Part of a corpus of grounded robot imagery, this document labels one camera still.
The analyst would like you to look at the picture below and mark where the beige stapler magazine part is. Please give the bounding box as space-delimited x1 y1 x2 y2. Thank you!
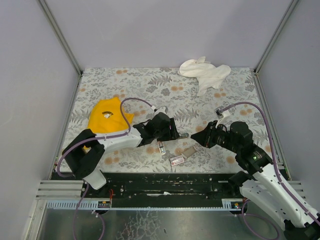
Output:
179 133 189 139

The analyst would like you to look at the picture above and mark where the brown staple box tray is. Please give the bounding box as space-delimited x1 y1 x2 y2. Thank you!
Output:
181 146 197 159

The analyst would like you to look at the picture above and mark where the white red staple box sleeve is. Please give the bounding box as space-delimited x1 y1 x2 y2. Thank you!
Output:
169 155 185 167

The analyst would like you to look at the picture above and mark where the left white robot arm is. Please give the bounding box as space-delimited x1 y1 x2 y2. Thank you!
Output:
61 112 183 190

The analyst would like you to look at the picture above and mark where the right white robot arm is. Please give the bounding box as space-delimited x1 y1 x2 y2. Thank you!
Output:
191 121 320 240

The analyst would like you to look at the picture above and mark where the floral table mat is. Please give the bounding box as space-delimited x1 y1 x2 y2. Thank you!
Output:
62 67 271 173

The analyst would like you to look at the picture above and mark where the yellow folded cloth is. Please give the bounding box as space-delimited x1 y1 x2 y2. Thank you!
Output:
83 97 135 153

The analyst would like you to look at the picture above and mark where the white crumpled cloth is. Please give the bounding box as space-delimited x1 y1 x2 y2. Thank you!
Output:
178 56 231 97

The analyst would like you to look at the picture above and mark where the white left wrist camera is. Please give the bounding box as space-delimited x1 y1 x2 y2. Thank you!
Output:
154 106 168 115

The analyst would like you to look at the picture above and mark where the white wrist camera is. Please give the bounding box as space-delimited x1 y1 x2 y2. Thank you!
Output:
154 106 168 115
215 108 231 125

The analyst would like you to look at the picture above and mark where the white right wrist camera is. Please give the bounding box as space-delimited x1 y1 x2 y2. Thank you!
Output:
215 108 231 125

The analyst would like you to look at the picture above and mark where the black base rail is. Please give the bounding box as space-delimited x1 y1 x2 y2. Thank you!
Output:
51 171 258 208

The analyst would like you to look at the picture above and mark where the white slotted cable duct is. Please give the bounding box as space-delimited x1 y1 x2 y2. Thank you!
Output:
46 199 243 212

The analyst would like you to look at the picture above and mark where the right aluminium frame post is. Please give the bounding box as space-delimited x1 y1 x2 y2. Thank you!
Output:
254 0 300 74

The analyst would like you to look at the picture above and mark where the aluminium frame post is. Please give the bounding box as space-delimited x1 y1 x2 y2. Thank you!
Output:
37 0 83 76
254 0 300 74

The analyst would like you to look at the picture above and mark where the left aluminium frame post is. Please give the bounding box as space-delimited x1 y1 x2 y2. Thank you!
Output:
37 0 83 76

